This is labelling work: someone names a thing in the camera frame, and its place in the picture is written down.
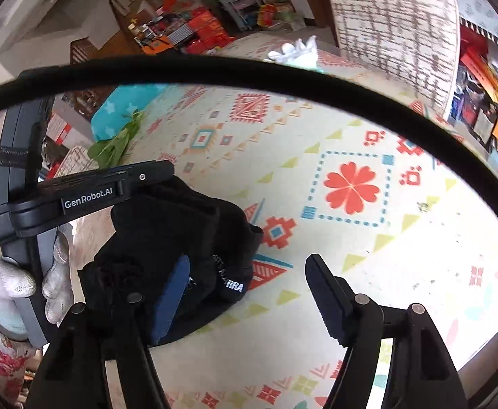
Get black cable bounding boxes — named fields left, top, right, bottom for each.
left=0, top=55, right=498, bottom=223

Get teal star blanket chair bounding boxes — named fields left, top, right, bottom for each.
left=90, top=85, right=170, bottom=144

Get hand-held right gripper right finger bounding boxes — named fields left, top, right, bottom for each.
left=305, top=253, right=461, bottom=409

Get black pants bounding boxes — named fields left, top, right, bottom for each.
left=78, top=175, right=265, bottom=347

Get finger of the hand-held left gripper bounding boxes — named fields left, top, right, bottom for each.
left=120, top=160, right=176, bottom=199

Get patterned floral tablecloth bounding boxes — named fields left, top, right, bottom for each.
left=61, top=36, right=498, bottom=409

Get white trolley rack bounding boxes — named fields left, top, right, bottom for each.
left=219, top=0, right=263, bottom=33

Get white gloves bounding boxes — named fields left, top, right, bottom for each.
left=267, top=37, right=320, bottom=69

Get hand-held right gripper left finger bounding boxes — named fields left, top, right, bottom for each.
left=27, top=253, right=192, bottom=409

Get green leafy vegetable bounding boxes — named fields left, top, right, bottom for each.
left=87, top=111, right=146, bottom=168

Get pile of red gift boxes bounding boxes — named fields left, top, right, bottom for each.
left=134, top=0, right=238, bottom=56

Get person's left hand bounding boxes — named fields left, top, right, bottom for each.
left=0, top=228, right=71, bottom=324

